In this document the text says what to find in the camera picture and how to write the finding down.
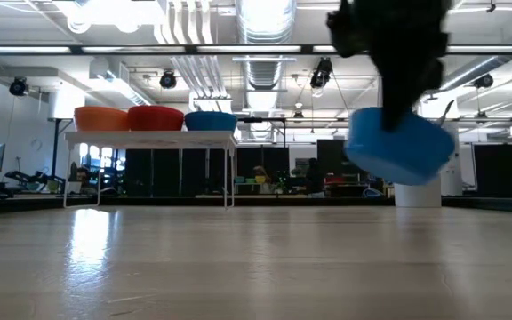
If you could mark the blue mini bowl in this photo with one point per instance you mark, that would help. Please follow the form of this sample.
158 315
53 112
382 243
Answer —
402 155
211 122

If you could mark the white plant pot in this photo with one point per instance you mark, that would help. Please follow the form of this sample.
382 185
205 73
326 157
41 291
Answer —
416 195

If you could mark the orange mini bowl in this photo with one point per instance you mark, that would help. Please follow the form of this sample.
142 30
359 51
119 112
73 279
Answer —
100 120

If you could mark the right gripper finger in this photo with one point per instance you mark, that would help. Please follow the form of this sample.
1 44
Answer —
396 106

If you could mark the black aluminium table frame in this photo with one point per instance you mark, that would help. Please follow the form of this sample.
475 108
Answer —
25 204

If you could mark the black background robot arm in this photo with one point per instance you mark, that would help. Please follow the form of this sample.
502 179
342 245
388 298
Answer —
29 178

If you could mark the black ceiling spotlight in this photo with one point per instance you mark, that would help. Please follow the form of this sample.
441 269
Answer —
18 86
322 73
168 80
483 81

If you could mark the person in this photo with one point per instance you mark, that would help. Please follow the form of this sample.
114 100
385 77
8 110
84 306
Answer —
261 171
314 178
82 175

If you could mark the red mini bowl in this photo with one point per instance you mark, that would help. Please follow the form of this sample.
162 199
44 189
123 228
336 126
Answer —
156 119

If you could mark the silver ventilation duct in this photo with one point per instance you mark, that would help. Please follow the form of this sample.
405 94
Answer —
265 71

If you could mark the black T-shaped stand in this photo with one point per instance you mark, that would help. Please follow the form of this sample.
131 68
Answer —
55 146

